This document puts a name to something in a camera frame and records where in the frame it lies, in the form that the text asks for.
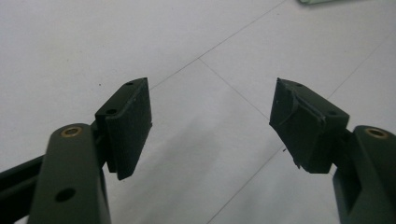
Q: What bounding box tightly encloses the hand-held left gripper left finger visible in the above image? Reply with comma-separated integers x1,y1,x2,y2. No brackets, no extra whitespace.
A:
27,77,153,224

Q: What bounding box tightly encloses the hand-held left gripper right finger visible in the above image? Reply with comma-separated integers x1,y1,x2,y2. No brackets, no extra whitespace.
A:
269,77,396,224

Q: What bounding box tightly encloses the pale green flat object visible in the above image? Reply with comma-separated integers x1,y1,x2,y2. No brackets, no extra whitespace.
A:
298,0,335,6

